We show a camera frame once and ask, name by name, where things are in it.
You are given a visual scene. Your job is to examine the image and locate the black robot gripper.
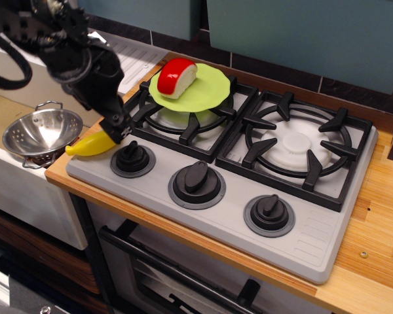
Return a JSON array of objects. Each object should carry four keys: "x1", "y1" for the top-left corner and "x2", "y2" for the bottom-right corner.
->
[{"x1": 45, "y1": 41, "x2": 132, "y2": 144}]

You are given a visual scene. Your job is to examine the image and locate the red and white toy food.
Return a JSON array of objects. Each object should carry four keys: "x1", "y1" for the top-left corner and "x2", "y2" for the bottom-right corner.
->
[{"x1": 157, "y1": 58, "x2": 198, "y2": 99}]

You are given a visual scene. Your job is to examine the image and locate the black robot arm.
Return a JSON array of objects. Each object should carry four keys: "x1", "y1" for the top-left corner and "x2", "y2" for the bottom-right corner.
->
[{"x1": 0, "y1": 1, "x2": 132, "y2": 144}]

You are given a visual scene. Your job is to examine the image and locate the yellow toy banana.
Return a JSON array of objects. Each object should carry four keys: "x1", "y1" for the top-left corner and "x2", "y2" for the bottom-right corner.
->
[{"x1": 65, "y1": 130, "x2": 117, "y2": 156}]

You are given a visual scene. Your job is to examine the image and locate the left black stove knob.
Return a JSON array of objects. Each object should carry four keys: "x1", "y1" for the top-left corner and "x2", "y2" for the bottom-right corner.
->
[{"x1": 110, "y1": 141, "x2": 156, "y2": 179}]

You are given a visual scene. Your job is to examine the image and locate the black stove knob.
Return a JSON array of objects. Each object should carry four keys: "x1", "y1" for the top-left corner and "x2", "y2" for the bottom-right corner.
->
[
  {"x1": 168, "y1": 161, "x2": 226, "y2": 210},
  {"x1": 110, "y1": 141, "x2": 156, "y2": 179},
  {"x1": 244, "y1": 194, "x2": 295, "y2": 238}
]

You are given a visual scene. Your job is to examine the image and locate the steel colander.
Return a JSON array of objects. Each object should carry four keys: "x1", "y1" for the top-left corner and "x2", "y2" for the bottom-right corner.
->
[{"x1": 2, "y1": 101, "x2": 83, "y2": 169}]

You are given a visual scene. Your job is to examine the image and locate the left black burner grate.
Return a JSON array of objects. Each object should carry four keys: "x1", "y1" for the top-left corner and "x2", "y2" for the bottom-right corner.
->
[{"x1": 124, "y1": 76, "x2": 259, "y2": 163}]

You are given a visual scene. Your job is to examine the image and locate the black burner grate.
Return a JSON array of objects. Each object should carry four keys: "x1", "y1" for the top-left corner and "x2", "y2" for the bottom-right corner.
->
[
  {"x1": 215, "y1": 91, "x2": 379, "y2": 212},
  {"x1": 124, "y1": 76, "x2": 259, "y2": 163}
]

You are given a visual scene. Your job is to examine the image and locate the middle black stove knob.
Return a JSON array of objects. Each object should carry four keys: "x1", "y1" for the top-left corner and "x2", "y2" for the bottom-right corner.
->
[{"x1": 168, "y1": 161, "x2": 226, "y2": 210}]

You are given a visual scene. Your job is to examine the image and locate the green plastic plate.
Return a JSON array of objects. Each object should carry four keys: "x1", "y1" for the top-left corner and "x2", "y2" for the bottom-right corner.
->
[{"x1": 149, "y1": 63, "x2": 231, "y2": 113}]

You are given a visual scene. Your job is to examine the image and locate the white toy sink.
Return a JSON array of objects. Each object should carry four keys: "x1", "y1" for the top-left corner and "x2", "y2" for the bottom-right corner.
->
[{"x1": 0, "y1": 31, "x2": 168, "y2": 251}]

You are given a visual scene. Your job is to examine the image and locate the grey toy stove top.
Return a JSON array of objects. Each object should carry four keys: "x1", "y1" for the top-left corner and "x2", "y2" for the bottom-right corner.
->
[{"x1": 65, "y1": 86, "x2": 379, "y2": 284}]

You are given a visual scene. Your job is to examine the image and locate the right black stove knob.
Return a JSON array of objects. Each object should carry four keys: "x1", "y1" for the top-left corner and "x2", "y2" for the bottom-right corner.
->
[{"x1": 244, "y1": 194, "x2": 295, "y2": 238}]

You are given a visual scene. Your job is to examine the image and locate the right black burner grate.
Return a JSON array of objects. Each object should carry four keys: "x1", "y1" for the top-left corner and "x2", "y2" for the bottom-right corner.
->
[{"x1": 215, "y1": 91, "x2": 379, "y2": 212}]

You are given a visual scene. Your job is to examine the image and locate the teal cabinet box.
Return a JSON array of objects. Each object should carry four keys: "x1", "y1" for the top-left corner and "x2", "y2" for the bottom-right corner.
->
[{"x1": 207, "y1": 1, "x2": 393, "y2": 94}]

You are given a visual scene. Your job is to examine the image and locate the black oven door handle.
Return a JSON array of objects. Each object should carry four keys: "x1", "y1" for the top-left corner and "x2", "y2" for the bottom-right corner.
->
[{"x1": 98, "y1": 220, "x2": 260, "y2": 313}]

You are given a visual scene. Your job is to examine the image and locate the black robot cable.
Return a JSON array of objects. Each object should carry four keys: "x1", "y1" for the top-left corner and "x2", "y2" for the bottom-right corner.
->
[{"x1": 0, "y1": 31, "x2": 33, "y2": 91}]

